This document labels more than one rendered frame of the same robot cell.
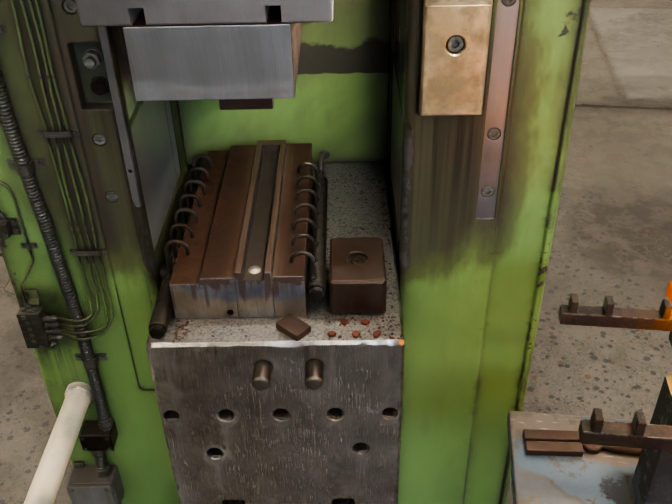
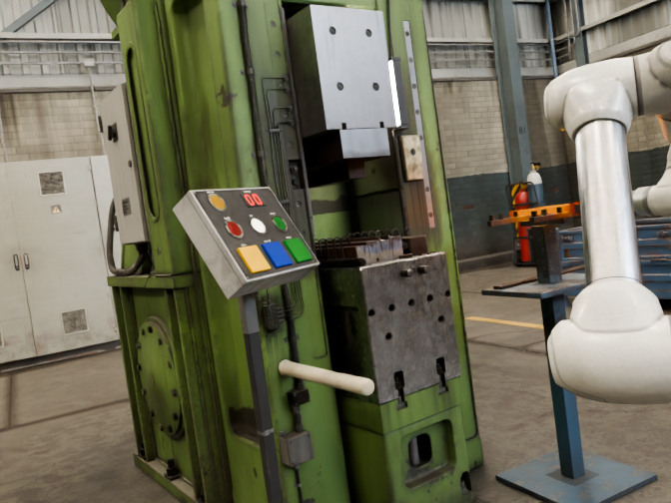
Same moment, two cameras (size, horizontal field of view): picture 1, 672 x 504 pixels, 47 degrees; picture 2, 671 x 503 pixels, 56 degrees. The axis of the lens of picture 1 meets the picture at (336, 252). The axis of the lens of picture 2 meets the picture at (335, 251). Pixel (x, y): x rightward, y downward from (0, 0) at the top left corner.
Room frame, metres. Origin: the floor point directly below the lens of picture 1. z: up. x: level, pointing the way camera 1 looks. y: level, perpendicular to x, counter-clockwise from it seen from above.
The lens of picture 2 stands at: (-0.73, 1.48, 1.08)
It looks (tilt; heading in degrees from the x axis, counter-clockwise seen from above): 3 degrees down; 325
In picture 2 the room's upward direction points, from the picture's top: 8 degrees counter-clockwise
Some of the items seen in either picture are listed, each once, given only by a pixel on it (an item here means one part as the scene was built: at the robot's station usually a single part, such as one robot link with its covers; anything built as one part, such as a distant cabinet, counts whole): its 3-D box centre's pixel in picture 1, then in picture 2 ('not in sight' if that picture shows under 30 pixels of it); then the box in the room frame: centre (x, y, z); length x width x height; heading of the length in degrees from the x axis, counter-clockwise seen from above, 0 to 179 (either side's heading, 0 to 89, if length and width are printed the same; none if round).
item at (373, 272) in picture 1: (357, 274); (407, 246); (0.95, -0.03, 0.95); 0.12 x 0.08 x 0.06; 179
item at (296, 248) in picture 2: not in sight; (297, 251); (0.75, 0.57, 1.01); 0.07 x 0.05 x 0.07; 114
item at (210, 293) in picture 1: (251, 218); (343, 251); (1.11, 0.14, 0.96); 0.42 x 0.20 x 0.09; 179
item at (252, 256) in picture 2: not in sight; (253, 259); (0.67, 0.75, 1.01); 0.07 x 0.05 x 0.07; 114
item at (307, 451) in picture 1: (291, 331); (363, 319); (1.12, 0.09, 0.69); 0.56 x 0.38 x 0.45; 179
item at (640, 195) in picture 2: not in sight; (648, 201); (0.25, -0.38, 1.00); 0.09 x 0.06 x 0.09; 81
